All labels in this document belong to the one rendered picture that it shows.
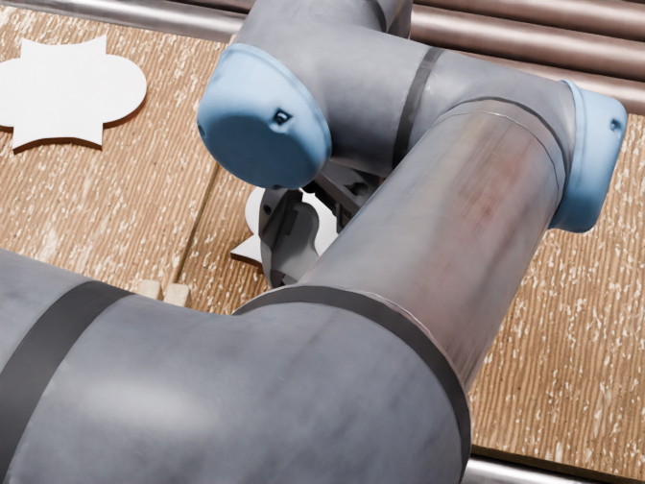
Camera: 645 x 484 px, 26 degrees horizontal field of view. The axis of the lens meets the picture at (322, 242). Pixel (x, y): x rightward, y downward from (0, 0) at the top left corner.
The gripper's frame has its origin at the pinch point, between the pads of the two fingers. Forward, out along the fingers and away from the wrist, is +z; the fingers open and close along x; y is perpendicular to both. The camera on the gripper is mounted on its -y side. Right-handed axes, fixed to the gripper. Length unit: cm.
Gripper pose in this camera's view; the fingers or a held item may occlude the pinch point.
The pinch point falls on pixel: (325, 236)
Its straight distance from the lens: 107.5
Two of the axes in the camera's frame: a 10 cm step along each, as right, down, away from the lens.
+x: 7.5, -5.4, 3.9
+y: 6.6, 6.1, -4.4
